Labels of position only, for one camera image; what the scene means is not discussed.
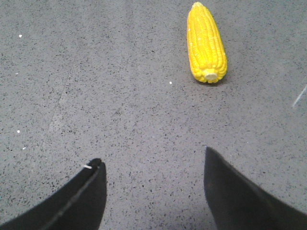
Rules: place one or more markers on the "yellow corn cob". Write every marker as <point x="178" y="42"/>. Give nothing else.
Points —
<point x="207" y="57"/>

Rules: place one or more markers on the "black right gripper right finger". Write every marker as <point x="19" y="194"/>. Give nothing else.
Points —
<point x="237" y="203"/>

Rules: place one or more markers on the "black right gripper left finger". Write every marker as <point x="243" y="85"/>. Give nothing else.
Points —
<point x="78" y="205"/>

